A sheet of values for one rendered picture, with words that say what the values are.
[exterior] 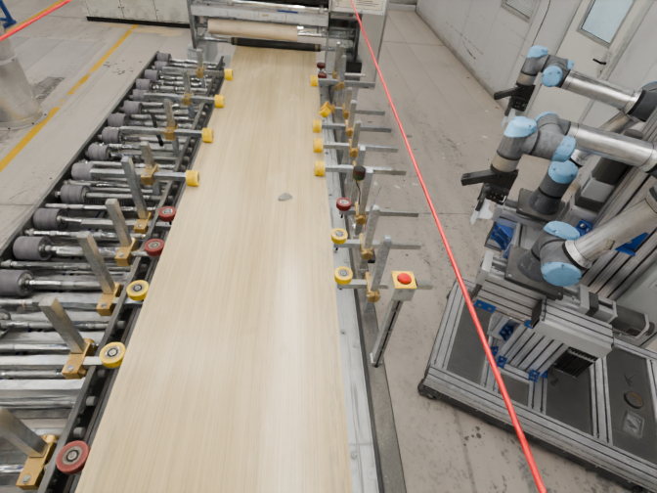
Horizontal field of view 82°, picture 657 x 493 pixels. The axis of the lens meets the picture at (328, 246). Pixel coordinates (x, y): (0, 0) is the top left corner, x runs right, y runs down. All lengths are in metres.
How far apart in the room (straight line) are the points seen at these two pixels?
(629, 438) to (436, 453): 0.98
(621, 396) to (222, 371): 2.19
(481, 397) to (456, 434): 0.26
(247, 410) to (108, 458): 0.40
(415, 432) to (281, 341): 1.16
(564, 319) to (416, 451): 1.05
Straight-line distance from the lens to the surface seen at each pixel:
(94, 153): 2.68
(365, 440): 1.62
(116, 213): 1.79
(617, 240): 1.50
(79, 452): 1.40
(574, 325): 1.80
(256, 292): 1.57
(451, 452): 2.39
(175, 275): 1.68
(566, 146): 1.31
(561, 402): 2.55
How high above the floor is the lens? 2.13
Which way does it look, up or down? 44 degrees down
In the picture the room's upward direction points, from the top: 7 degrees clockwise
